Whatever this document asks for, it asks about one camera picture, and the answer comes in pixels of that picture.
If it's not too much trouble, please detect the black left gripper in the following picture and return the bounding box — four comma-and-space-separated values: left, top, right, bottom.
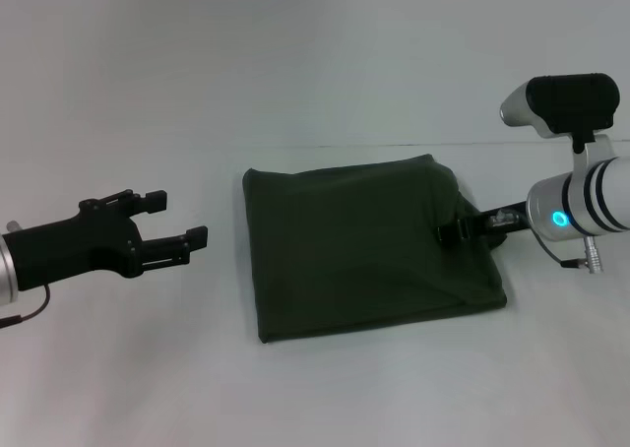
2, 188, 210, 291

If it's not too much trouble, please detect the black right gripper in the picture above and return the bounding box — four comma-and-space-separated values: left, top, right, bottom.
436, 199, 534, 247

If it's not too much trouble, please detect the dark green shirt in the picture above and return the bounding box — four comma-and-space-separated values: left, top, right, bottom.
241, 154, 509, 345

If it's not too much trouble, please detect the right arm cable with connector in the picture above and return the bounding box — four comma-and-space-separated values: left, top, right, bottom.
534, 229, 605, 272

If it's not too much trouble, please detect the arm cable with connector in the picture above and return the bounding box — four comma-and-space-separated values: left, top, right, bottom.
0, 283, 51, 330
534, 229, 605, 272

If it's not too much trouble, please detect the left arm cable with connector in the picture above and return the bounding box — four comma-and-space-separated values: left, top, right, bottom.
0, 283, 51, 330

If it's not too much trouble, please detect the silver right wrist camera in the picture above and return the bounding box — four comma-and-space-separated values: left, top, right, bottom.
498, 72, 621, 156

